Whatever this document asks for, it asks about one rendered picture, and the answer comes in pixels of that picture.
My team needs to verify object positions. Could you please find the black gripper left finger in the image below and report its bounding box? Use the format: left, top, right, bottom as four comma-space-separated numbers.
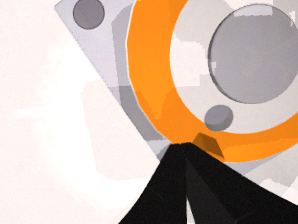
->
118, 143, 188, 224

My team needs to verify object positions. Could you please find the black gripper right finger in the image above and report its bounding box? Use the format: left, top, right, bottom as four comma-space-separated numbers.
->
180, 143, 298, 224

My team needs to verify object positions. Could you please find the orange and white round plate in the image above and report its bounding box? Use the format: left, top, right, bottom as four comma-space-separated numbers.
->
125, 0, 298, 164

